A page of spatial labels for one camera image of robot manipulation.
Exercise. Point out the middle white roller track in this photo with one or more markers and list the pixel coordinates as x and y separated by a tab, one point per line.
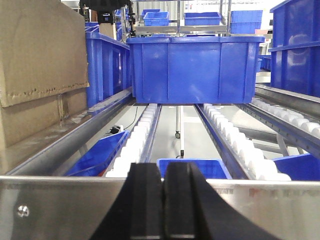
242	159

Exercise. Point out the brown cardboard carton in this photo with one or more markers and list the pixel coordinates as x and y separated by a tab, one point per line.
43	71

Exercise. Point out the blue bin lower left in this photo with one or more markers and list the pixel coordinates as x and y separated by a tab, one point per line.
98	158

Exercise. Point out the blue bin far shelf left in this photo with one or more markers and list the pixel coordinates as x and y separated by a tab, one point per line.
156	19

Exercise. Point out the blue bin lower right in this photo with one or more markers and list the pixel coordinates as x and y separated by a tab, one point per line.
303	167

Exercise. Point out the white roller track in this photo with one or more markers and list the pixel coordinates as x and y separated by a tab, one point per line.
242	159
293	126
136	145

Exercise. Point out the blue stacked bins far right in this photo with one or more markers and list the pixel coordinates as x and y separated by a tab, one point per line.
245	21

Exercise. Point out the steel shelf front rail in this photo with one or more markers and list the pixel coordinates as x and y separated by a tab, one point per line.
70	208

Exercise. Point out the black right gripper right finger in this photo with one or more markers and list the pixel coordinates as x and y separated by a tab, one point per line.
193	210

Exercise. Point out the blue bin left row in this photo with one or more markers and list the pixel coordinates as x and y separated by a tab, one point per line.
108	67

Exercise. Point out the large blue plastic bin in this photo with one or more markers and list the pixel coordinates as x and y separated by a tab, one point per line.
194	70

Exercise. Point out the blue bin lower centre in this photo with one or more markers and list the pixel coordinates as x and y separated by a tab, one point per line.
210	168

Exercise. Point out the right white roller track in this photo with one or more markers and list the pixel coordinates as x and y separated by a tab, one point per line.
293	126

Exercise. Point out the blue bin far shelf centre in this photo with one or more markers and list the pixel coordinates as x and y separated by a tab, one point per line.
202	18

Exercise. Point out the blue stacked bins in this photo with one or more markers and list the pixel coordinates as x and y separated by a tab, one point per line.
245	21
295	52

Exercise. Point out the left white roller track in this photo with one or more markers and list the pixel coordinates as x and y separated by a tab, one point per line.
136	145

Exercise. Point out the blue bin shelf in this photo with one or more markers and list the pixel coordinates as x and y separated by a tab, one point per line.
156	19
202	18

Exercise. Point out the steel lane divider rail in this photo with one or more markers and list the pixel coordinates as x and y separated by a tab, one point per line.
49	153

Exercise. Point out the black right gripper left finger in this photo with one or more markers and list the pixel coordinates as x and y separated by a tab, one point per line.
137	212

